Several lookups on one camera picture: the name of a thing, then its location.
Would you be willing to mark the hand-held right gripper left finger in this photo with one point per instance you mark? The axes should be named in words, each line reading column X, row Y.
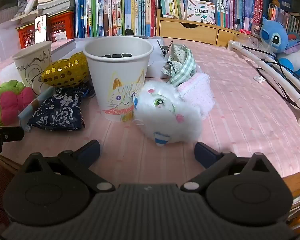
column 90, row 152

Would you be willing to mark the white printed carton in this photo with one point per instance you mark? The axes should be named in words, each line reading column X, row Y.
column 200, row 11

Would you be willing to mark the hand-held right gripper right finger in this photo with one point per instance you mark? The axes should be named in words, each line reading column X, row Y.
column 205, row 155

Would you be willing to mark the green checked cloth hat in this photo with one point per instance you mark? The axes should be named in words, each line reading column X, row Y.
column 182, row 65

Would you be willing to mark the white fluffy plush toy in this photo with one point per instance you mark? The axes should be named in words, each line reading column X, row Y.
column 165, row 115

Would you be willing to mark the navy floral cloth pouch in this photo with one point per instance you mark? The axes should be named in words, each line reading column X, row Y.
column 57, row 110

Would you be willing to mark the pink tablecloth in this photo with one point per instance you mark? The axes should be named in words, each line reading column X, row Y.
column 240, row 120

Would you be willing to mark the red plastic crate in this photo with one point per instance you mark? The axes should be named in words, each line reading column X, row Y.
column 62, row 27

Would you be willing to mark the green and pink plush toy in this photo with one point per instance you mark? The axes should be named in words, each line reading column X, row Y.
column 12, row 102

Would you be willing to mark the yellow cloth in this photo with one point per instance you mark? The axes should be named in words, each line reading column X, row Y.
column 65, row 71

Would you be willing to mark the pale pink knitted cloth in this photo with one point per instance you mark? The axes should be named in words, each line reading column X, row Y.
column 197, row 92

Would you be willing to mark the paper cup with line doodle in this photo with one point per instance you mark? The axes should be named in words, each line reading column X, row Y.
column 30, row 62

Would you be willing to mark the blue big-eared plush toy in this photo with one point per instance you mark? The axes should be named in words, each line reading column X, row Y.
column 273, row 36

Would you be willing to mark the stack of flat books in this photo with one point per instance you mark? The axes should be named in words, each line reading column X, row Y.
column 55, row 2

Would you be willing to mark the wooden drawer organizer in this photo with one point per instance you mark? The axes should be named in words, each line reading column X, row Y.
column 190, row 31

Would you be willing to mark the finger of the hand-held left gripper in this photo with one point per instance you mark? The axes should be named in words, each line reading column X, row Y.
column 10, row 133

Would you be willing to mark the small white plastic piece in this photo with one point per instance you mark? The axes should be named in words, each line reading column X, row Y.
column 259, row 79

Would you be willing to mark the black binder clip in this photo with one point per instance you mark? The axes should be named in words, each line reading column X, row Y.
column 163, row 51

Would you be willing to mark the grey plush toy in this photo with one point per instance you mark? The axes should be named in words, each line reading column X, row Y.
column 22, row 3

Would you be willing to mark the smartphone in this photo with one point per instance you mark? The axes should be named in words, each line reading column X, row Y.
column 41, row 30

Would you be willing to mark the paper cup with cat drawing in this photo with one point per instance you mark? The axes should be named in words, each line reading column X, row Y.
column 115, row 75

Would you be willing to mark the row of upright books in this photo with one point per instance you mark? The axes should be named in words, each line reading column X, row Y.
column 140, row 10

